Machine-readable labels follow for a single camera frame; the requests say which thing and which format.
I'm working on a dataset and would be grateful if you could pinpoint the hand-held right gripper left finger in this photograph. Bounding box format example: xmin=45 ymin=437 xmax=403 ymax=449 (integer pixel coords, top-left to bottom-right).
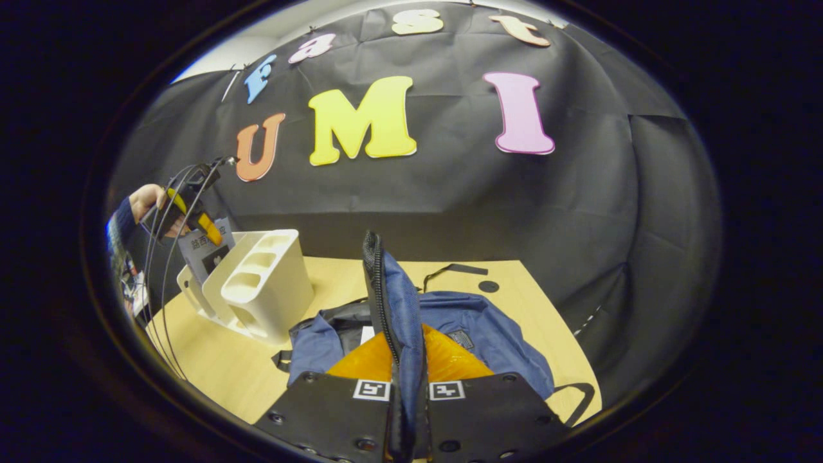
xmin=254 ymin=333 xmax=395 ymax=463

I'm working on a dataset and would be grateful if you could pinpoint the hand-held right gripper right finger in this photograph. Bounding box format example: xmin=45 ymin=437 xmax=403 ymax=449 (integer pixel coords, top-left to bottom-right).
xmin=418 ymin=323 xmax=570 ymax=463

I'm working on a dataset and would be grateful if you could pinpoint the white bookshelf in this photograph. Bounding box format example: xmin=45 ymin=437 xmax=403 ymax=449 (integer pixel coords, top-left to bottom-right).
xmin=177 ymin=229 xmax=314 ymax=345

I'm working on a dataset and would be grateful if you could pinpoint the blue schoolbag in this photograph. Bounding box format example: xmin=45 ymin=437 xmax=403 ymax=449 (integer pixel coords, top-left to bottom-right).
xmin=273 ymin=231 xmax=595 ymax=463

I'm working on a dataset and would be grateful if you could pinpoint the white side table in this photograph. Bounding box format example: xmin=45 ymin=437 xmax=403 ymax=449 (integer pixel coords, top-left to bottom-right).
xmin=125 ymin=270 xmax=150 ymax=317

